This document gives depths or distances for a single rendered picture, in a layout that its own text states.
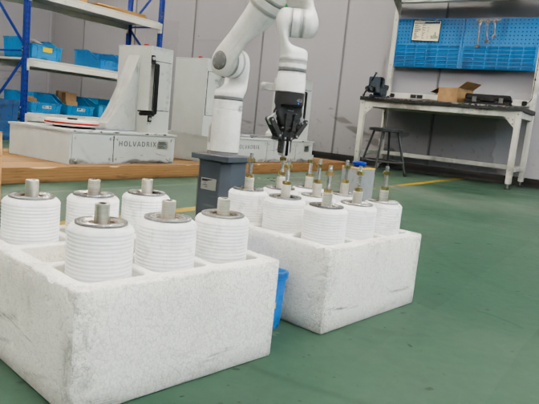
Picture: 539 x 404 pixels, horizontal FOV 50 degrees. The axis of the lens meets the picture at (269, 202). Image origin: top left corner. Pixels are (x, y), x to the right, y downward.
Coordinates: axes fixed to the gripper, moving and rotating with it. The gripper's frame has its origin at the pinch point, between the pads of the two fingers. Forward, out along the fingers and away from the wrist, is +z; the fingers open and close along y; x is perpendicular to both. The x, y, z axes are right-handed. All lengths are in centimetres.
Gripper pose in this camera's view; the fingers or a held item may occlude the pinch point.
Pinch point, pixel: (284, 147)
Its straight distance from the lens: 147.7
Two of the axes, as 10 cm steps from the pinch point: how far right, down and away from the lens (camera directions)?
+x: -6.1, -1.7, 7.7
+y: 7.9, -0.1, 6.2
